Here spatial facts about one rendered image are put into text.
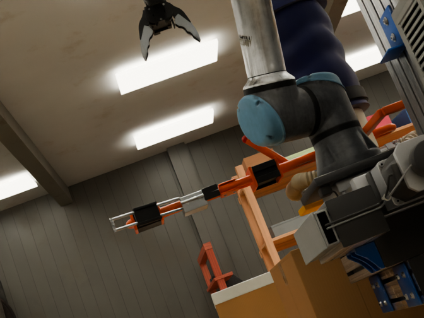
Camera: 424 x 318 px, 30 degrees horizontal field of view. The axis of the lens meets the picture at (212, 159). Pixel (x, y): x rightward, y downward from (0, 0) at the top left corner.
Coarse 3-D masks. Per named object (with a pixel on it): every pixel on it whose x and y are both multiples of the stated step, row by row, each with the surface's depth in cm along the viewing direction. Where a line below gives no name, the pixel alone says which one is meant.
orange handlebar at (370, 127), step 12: (384, 108) 200; (396, 108) 200; (372, 120) 207; (384, 132) 225; (300, 156) 221; (312, 156) 221; (288, 168) 221; (228, 180) 218; (240, 180) 218; (228, 192) 219; (168, 204) 216; (180, 204) 216
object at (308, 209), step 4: (308, 204) 225; (312, 204) 225; (316, 204) 226; (320, 204) 226; (300, 208) 230; (304, 208) 225; (308, 208) 225; (312, 208) 226; (316, 208) 229; (300, 212) 232; (304, 212) 228; (308, 212) 231
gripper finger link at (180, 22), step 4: (176, 16) 204; (180, 16) 204; (176, 20) 204; (180, 20) 204; (184, 20) 204; (176, 24) 204; (180, 24) 204; (184, 24) 204; (188, 24) 204; (184, 28) 204; (188, 28) 204; (192, 28) 204; (188, 32) 204; (192, 32) 203; (196, 32) 204; (192, 36) 204; (196, 36) 203; (200, 40) 204
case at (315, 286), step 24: (288, 264) 204; (312, 264) 197; (336, 264) 197; (288, 288) 216; (312, 288) 195; (336, 288) 196; (360, 288) 196; (288, 312) 229; (312, 312) 196; (336, 312) 194; (360, 312) 195; (408, 312) 195
